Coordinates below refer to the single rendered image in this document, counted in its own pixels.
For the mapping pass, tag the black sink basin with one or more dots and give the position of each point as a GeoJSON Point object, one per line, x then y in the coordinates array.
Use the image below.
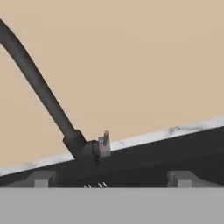
{"type": "Point", "coordinates": [140, 163]}

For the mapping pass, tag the metal sink drain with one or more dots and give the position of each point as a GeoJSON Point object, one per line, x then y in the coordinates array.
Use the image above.
{"type": "Point", "coordinates": [96, 185]}

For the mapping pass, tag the black sink faucet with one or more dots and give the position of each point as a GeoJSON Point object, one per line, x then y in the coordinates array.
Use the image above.
{"type": "Point", "coordinates": [43, 87]}

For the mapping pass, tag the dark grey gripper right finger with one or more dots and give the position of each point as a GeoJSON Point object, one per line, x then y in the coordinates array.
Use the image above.
{"type": "Point", "coordinates": [181, 178]}

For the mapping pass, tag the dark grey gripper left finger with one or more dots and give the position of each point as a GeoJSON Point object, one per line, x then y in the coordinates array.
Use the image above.
{"type": "Point", "coordinates": [43, 178]}

